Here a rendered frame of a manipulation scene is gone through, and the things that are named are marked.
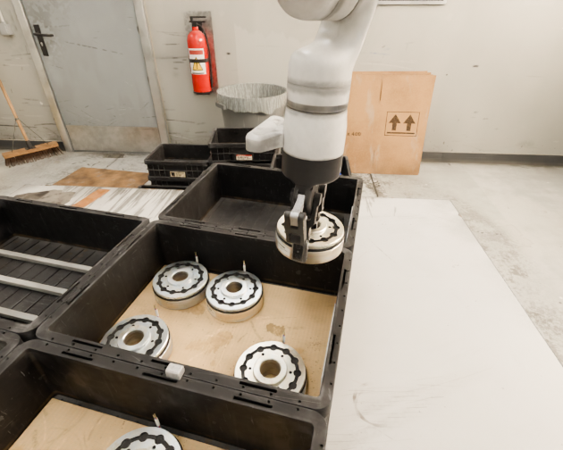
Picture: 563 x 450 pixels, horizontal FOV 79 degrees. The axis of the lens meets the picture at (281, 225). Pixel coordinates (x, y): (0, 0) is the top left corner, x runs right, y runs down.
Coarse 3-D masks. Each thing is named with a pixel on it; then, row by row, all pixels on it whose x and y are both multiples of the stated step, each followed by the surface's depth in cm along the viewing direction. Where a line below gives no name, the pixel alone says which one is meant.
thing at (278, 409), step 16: (16, 352) 43; (48, 352) 43; (64, 352) 43; (80, 352) 43; (0, 368) 41; (96, 368) 42; (112, 368) 41; (128, 368) 41; (144, 368) 41; (160, 384) 40; (176, 384) 40; (192, 384) 40; (208, 384) 40; (224, 400) 38; (240, 400) 39; (256, 400) 38; (272, 400) 38; (288, 416) 37; (304, 416) 37; (320, 416) 37; (320, 432) 35; (320, 448) 34
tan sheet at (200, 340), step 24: (144, 288) 67; (264, 288) 67; (288, 288) 67; (144, 312) 62; (168, 312) 62; (192, 312) 62; (264, 312) 62; (288, 312) 62; (312, 312) 62; (192, 336) 57; (216, 336) 57; (240, 336) 57; (264, 336) 57; (288, 336) 57; (312, 336) 57; (192, 360) 54; (216, 360) 54; (312, 360) 54; (312, 384) 50
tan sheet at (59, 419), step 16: (48, 416) 46; (64, 416) 46; (80, 416) 46; (96, 416) 46; (112, 416) 46; (32, 432) 45; (48, 432) 45; (64, 432) 45; (80, 432) 45; (96, 432) 45; (112, 432) 45; (16, 448) 43; (32, 448) 43; (48, 448) 43; (64, 448) 43; (80, 448) 43; (96, 448) 43; (192, 448) 43; (208, 448) 43
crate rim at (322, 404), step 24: (264, 240) 63; (336, 312) 49; (48, 336) 45; (336, 336) 45; (120, 360) 42; (144, 360) 42; (168, 360) 42; (336, 360) 42; (216, 384) 40; (240, 384) 40; (264, 384) 40; (312, 408) 37
